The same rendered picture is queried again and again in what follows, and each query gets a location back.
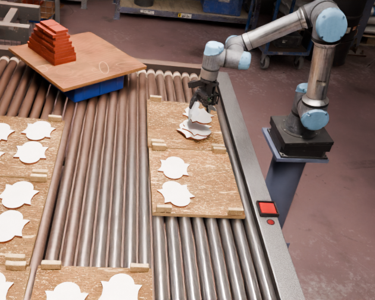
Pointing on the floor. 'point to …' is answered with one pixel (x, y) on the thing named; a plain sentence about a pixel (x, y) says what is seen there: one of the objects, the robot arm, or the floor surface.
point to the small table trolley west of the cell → (267, 50)
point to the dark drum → (353, 12)
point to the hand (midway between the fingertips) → (198, 115)
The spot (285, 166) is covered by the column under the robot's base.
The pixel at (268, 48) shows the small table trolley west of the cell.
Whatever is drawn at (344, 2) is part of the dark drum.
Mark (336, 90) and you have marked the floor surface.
